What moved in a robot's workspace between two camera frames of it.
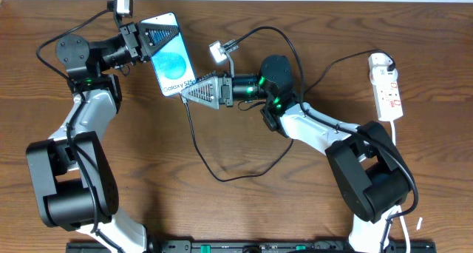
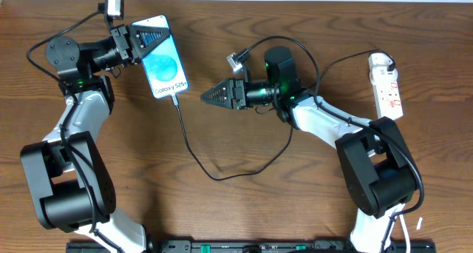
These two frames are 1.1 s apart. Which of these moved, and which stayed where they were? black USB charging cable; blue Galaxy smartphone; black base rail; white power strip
Moved: black USB charging cable; blue Galaxy smartphone
Stayed: white power strip; black base rail
